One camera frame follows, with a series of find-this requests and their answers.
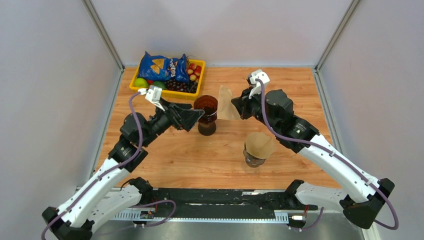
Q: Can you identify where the aluminium frame rail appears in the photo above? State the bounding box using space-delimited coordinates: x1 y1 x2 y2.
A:
58 186 380 240

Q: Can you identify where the green lime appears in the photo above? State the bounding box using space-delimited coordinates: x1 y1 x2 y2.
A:
133 77 149 88

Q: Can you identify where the purple cable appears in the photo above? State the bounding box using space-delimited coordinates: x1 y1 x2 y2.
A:
40 91 178 240
258 78 400 232

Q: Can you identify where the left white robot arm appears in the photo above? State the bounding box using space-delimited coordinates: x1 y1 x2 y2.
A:
42 100 205 240

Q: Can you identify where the dark grape bunch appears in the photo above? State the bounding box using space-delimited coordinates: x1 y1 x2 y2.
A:
165 79 198 94

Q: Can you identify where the paper coffee filter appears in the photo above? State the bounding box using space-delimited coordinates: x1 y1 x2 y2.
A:
244 132 275 160

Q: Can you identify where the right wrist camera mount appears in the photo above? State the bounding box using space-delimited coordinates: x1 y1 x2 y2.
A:
247 69 270 99

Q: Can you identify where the green avocado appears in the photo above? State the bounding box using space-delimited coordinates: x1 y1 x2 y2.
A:
152 81 167 90

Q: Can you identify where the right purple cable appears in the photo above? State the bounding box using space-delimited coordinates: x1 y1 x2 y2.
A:
258 78 400 232

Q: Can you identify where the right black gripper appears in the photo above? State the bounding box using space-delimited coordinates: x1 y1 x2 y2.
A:
231 85 280 133

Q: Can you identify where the clear glass dripper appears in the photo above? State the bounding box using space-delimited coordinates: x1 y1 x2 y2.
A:
243 149 266 168

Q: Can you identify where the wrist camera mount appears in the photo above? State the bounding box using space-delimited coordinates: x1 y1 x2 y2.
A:
137 85 165 111
247 69 270 99

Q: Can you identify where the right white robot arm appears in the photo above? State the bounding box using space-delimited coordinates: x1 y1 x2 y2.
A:
231 87 399 230

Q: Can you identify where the brown amber dripper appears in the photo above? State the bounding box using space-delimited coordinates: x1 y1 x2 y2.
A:
193 95 218 124

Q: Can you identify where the blue chips bag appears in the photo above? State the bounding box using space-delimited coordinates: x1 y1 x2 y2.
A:
137 51 190 83

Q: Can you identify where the red apples pile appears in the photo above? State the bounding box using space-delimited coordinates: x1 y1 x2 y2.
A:
186 63 202 82

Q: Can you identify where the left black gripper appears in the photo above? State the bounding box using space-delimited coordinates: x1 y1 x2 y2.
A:
140 96 205 147

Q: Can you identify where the yellow plastic bin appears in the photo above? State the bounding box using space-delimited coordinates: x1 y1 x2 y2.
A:
128 59 206 100

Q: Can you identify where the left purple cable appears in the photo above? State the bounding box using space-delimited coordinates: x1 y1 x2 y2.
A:
40 91 178 240

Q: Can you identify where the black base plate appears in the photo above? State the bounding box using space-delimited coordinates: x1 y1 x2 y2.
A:
119 180 319 226

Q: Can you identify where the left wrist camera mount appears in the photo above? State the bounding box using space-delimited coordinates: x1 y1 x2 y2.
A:
137 85 165 111

